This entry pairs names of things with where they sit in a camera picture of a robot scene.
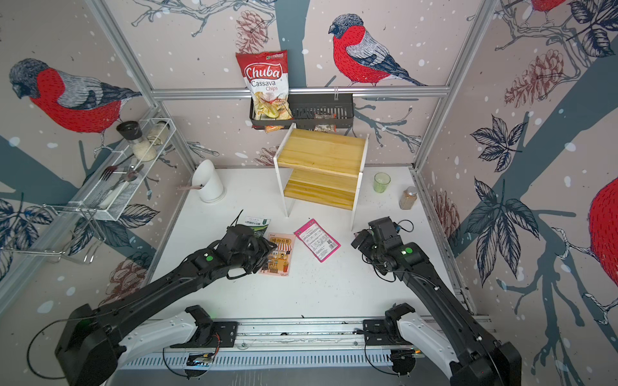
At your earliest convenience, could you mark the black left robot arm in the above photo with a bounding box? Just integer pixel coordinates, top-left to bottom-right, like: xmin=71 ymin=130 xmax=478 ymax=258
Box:
xmin=55 ymin=225 xmax=277 ymax=385

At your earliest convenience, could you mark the pink flower seed bag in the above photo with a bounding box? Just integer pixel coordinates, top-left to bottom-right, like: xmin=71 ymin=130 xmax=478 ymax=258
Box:
xmin=294 ymin=219 xmax=341 ymax=263

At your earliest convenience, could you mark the red Chuba chips bag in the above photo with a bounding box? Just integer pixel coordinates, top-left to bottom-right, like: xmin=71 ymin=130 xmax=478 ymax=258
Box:
xmin=236 ymin=51 xmax=292 ymax=121

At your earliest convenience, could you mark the black wall basket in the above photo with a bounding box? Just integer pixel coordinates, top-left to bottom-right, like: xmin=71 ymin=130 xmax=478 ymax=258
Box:
xmin=249 ymin=93 xmax=354 ymax=130

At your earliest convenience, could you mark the orange shop seed bag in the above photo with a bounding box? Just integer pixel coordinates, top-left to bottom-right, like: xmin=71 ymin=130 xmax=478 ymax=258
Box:
xmin=259 ymin=233 xmax=296 ymax=277

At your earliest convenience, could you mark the brown spice jar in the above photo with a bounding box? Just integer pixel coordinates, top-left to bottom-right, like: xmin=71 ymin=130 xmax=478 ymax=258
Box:
xmin=398 ymin=186 xmax=418 ymax=210

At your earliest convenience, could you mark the chrome wire hook rack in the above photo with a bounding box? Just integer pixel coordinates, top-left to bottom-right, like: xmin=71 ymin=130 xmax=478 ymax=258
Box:
xmin=1 ymin=204 xmax=107 ymax=272

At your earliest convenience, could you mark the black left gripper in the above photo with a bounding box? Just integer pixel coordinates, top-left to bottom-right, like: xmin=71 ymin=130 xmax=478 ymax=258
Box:
xmin=231 ymin=234 xmax=281 ymax=273

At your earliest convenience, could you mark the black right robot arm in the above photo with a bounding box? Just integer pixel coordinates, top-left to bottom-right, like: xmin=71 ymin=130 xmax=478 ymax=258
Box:
xmin=352 ymin=217 xmax=522 ymax=385

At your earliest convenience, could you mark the white wire wall rack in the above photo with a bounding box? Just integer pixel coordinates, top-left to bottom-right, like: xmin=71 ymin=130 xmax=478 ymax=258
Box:
xmin=69 ymin=117 xmax=176 ymax=221

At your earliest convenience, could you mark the black lid shaker jar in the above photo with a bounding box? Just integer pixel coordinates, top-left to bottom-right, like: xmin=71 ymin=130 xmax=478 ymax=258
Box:
xmin=116 ymin=121 xmax=157 ymax=162

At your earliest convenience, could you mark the green glass cup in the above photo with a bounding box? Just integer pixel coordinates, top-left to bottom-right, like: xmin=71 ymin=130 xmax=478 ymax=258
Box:
xmin=373 ymin=172 xmax=391 ymax=194

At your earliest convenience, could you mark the white utensil holder cup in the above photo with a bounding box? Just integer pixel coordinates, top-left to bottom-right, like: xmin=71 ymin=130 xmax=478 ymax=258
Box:
xmin=192 ymin=159 xmax=226 ymax=204

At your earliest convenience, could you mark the metal spoon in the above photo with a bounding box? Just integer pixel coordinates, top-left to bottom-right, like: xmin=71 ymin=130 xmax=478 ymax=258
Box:
xmin=110 ymin=164 xmax=144 ymax=191

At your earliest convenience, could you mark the metal fork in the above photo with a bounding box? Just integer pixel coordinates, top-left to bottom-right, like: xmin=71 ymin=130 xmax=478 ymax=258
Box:
xmin=99 ymin=155 xmax=133 ymax=181

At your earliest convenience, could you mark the green leaf seed bag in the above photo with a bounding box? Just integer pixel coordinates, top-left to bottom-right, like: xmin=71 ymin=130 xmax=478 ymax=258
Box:
xmin=241 ymin=216 xmax=270 ymax=237

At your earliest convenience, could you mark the snack packet in basket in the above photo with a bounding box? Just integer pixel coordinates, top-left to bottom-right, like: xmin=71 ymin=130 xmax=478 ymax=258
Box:
xmin=314 ymin=114 xmax=337 ymax=133

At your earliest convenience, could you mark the wooden two-tier shelf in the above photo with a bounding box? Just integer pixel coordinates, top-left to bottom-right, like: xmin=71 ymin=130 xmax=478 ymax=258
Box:
xmin=273 ymin=125 xmax=370 ymax=227

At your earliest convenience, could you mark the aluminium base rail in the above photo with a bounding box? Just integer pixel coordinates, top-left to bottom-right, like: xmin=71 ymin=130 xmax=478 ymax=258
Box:
xmin=118 ymin=313 xmax=457 ymax=375

